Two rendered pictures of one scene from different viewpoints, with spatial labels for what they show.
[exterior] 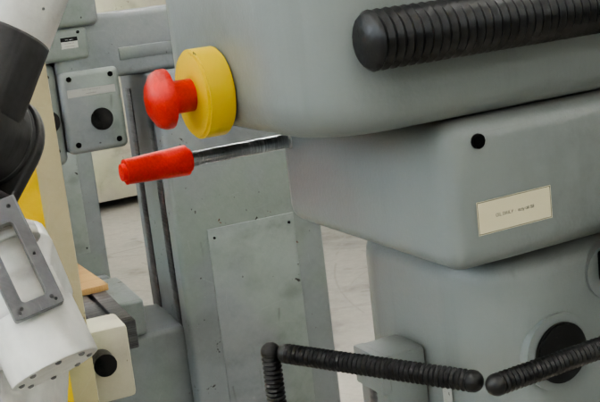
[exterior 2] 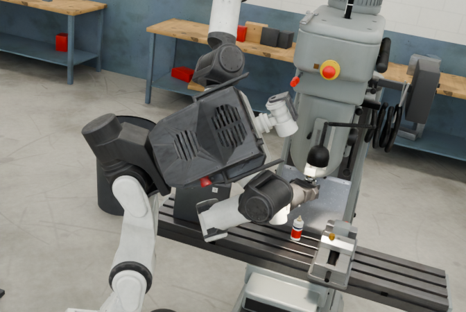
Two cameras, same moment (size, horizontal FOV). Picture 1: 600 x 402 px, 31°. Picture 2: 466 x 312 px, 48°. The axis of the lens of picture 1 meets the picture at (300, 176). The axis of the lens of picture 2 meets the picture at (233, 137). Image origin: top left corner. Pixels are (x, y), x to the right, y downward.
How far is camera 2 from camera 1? 149 cm
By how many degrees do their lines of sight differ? 49
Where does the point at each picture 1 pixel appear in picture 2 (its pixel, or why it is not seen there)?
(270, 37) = (360, 64)
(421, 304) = (330, 111)
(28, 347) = (293, 126)
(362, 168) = (334, 84)
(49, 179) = not seen: outside the picture
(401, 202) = (347, 91)
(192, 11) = (324, 50)
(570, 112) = not seen: hidden behind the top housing
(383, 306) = (313, 111)
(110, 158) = not seen: outside the picture
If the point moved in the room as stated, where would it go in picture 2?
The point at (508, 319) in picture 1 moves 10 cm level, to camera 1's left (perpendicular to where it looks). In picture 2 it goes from (350, 114) to (334, 118)
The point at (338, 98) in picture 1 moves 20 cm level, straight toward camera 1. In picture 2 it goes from (368, 76) to (427, 97)
